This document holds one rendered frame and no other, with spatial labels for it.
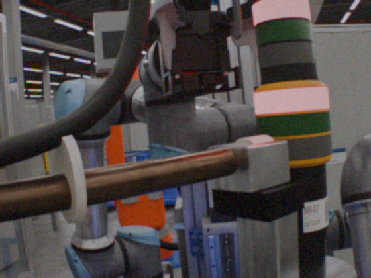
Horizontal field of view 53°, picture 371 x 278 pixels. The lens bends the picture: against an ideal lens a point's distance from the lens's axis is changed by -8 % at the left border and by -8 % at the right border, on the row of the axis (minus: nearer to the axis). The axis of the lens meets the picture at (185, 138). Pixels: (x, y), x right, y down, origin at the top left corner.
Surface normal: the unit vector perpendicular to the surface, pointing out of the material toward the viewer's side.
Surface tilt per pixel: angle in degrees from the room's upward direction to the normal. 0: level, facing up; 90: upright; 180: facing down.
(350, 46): 91
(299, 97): 90
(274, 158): 90
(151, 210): 90
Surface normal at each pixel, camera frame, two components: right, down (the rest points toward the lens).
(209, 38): 0.22, 0.04
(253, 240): -0.79, 0.11
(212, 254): -0.03, 0.06
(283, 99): -0.44, 0.09
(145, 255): 0.52, -0.01
